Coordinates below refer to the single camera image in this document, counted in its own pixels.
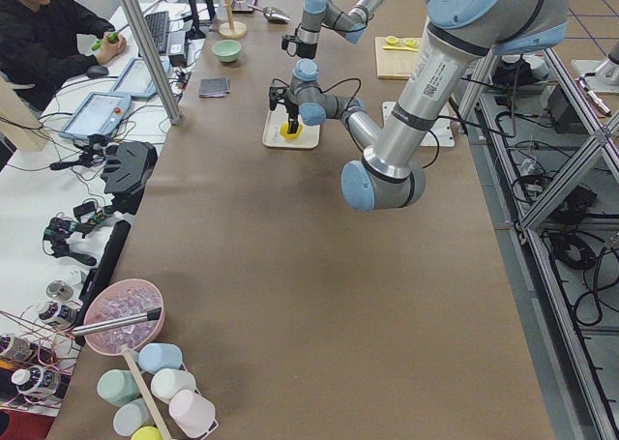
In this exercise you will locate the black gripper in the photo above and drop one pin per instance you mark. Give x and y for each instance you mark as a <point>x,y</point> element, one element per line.
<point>292,109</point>
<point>307,49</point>

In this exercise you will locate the yellow lemon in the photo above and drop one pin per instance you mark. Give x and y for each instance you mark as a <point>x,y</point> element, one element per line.
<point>290,132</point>

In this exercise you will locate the third robot base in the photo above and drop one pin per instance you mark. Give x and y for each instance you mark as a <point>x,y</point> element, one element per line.
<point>601,76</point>

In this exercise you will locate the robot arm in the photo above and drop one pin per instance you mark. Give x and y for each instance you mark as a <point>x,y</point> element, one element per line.
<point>325,14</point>
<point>457,33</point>

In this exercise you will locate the white rabbit tray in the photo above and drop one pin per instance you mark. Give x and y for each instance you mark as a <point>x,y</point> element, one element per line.
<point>308,139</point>

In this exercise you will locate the wooden stand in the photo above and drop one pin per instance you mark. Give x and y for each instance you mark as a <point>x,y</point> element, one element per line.
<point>228,27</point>

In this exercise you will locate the yellow plastic knife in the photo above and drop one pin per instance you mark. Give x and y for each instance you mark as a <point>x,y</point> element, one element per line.
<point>399,48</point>

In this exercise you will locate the pale green bowl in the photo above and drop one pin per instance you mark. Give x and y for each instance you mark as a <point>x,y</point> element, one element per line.
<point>227,51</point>

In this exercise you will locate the grey folded cloth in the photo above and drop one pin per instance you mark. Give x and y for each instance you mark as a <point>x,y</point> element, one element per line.
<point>213,87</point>

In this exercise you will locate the wooden board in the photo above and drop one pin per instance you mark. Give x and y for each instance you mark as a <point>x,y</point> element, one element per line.
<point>394,64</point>

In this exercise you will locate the white mounting plate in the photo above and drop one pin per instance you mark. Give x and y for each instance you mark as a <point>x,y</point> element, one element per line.
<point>441,134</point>

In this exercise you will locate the black keyboard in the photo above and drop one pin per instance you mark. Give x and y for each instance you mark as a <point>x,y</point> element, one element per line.
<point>158,25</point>

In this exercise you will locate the far teach pendant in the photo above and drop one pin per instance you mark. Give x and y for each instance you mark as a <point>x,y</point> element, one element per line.
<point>135,80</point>

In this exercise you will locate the teach pendant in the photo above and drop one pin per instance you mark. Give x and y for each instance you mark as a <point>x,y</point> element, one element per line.
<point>135,80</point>
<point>99,114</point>

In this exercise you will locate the black headset device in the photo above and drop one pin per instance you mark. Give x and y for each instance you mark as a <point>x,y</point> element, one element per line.
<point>128,166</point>

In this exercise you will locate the near teach pendant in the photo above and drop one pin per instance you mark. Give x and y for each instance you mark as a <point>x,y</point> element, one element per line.
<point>99,114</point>

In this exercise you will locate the pink ribbed bowl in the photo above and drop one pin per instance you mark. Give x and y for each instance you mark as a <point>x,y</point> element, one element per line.
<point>122,299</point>

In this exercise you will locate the seated person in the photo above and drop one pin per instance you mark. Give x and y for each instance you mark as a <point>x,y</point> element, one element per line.
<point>46,42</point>

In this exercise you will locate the blue cup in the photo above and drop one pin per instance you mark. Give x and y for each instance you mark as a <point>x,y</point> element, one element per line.
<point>156,356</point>

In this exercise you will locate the white cup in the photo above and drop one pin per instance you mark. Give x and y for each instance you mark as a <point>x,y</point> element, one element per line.
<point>168,382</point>

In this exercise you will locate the pink cup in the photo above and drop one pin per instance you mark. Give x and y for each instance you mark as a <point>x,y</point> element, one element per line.
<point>193,413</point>

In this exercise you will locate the green cup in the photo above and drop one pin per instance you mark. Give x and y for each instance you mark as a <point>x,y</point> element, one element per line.
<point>117,387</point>

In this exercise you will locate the grey cup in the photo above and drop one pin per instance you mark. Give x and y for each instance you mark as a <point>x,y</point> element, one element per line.
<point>131,417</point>

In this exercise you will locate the yellow cup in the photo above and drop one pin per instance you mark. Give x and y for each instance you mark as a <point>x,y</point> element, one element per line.
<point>147,432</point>

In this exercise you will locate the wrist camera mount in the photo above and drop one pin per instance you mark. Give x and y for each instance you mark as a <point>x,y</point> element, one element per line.
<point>277,95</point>
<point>289,44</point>

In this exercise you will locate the aluminium frame post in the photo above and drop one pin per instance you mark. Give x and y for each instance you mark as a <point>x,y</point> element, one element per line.
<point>144,41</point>

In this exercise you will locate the wooden cup rack handle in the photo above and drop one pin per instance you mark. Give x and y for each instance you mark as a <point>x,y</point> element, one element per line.
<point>130,359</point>

